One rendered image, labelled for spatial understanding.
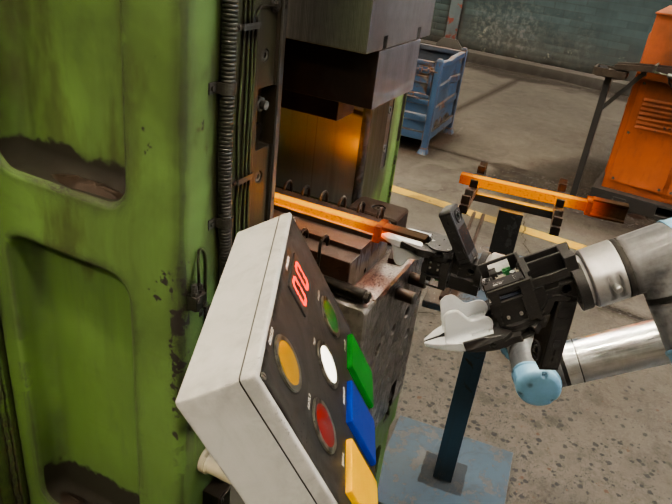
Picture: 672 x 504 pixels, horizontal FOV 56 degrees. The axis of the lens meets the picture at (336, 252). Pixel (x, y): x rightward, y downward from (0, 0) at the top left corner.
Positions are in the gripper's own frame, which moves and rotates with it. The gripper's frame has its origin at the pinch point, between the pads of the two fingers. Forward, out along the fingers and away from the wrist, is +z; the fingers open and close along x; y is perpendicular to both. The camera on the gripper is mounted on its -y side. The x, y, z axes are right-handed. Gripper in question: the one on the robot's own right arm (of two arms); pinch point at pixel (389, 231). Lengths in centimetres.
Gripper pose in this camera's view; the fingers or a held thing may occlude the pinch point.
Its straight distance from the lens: 127.5
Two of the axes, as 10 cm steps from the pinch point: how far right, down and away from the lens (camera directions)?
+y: -1.0, 8.8, 4.6
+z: -8.9, -2.8, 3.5
